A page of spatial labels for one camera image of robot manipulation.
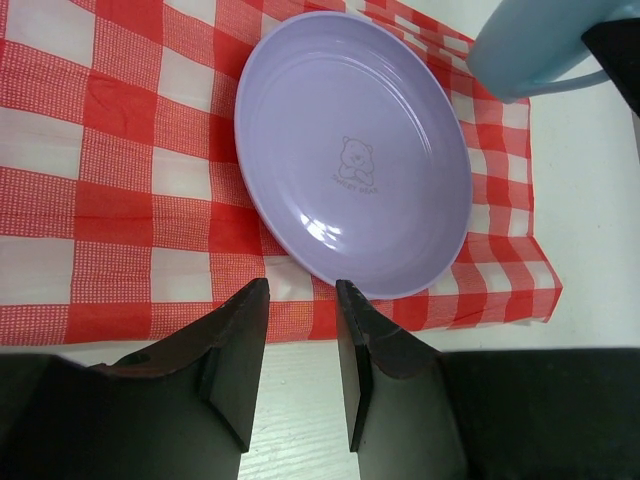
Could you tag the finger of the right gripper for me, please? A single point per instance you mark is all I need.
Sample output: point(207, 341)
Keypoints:
point(616, 46)

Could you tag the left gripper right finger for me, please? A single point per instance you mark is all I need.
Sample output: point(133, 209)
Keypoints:
point(414, 412)

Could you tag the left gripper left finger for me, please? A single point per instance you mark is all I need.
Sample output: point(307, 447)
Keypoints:
point(181, 408)

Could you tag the blue mug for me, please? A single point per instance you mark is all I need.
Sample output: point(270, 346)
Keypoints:
point(526, 46)

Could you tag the red checkered cloth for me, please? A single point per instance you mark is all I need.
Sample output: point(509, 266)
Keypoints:
point(123, 212)

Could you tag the purple plate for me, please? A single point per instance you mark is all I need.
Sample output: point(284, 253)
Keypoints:
point(352, 154)

